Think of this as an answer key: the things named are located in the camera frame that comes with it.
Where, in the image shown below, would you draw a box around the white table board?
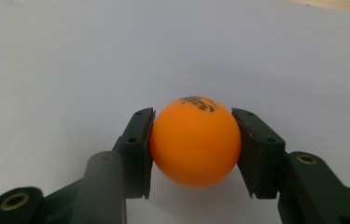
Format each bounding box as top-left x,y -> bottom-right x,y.
0,0 -> 350,224

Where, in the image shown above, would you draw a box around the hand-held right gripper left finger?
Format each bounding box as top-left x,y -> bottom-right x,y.
112,106 -> 157,201

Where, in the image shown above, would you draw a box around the orange table tennis ball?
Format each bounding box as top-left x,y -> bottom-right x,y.
148,95 -> 243,189

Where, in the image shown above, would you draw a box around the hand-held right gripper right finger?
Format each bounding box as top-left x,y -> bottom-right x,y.
231,107 -> 288,200

